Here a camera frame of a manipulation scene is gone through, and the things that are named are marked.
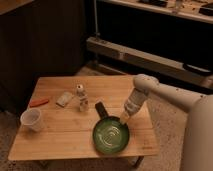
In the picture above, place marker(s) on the metal shelf rack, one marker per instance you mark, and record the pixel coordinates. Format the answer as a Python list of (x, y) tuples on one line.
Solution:
[(179, 50)]

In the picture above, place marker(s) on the orange carrot toy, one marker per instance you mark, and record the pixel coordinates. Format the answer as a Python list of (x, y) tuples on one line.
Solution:
[(35, 103)]

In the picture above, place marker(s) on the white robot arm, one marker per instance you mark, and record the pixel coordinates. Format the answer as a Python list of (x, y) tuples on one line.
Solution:
[(197, 152)]

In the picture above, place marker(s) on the green ceramic bowl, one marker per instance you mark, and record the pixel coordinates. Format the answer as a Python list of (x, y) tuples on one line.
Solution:
[(110, 136)]

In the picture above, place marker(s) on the clear plastic cup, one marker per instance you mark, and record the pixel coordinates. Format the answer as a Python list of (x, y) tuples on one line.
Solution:
[(32, 118)]

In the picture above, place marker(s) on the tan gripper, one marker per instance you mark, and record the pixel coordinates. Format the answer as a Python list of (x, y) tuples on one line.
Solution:
[(124, 117)]

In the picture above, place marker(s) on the wooden low table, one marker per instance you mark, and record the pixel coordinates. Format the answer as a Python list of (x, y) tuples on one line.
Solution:
[(68, 131)]

